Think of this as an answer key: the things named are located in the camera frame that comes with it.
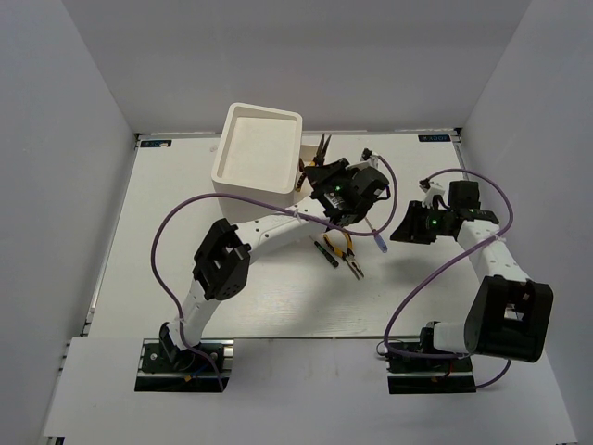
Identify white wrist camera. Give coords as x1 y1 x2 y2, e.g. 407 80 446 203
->
347 148 379 171
419 178 446 209

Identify blue handled screwdriver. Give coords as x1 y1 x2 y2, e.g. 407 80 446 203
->
365 218 388 253

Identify yellow needle-nose pliers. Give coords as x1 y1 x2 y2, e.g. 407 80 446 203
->
295 133 332 192
322 229 365 280

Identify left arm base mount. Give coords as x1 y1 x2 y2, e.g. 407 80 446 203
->
134 339 233 393

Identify white drawer cabinet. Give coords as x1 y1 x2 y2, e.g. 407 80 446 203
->
211 102 311 208

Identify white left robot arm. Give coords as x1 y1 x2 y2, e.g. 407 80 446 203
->
158 154 397 370

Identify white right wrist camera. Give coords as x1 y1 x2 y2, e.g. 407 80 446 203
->
419 178 446 209

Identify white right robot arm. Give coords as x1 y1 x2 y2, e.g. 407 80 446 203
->
390 179 553 370

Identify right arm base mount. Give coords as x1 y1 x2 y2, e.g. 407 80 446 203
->
376 342 476 395

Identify slim green precision screwdriver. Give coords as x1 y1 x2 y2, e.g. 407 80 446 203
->
310 236 339 268

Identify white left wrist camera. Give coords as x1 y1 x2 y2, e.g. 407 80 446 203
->
347 148 379 171

